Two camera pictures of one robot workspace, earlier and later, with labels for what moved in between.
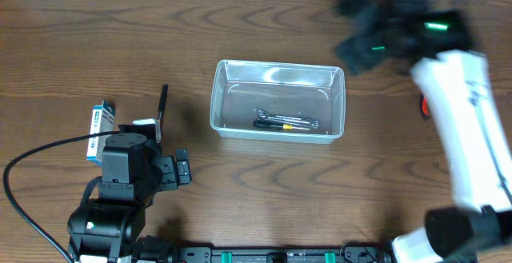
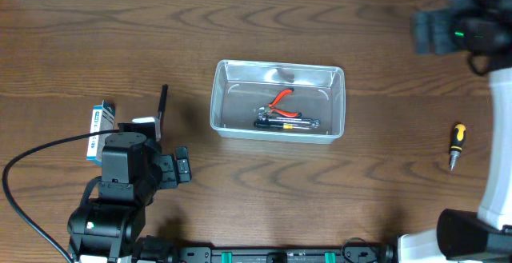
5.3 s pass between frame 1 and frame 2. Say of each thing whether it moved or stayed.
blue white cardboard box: stayed
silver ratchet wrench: stayed
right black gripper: moved
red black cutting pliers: moved
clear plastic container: stayed
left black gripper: stayed
